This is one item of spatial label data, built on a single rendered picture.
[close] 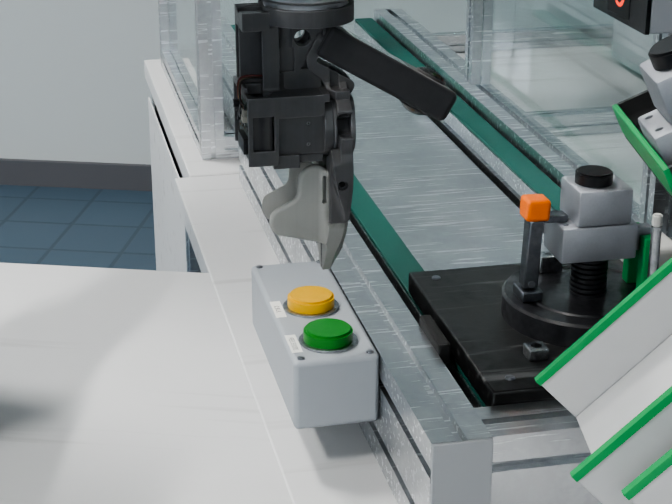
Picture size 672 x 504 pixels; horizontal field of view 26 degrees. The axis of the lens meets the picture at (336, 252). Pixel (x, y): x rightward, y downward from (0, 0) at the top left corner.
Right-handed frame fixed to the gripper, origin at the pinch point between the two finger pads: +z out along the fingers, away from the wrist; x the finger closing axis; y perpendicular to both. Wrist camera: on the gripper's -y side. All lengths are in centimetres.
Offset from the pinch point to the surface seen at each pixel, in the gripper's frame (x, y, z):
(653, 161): 31.5, -11.7, -16.6
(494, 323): 1.6, -13.0, 6.8
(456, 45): -130, -50, 17
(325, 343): 1.8, 1.1, 7.1
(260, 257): -44.0, -1.2, 17.7
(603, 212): 3.6, -21.0, -2.9
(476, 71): -74, -35, 6
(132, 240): -277, -3, 104
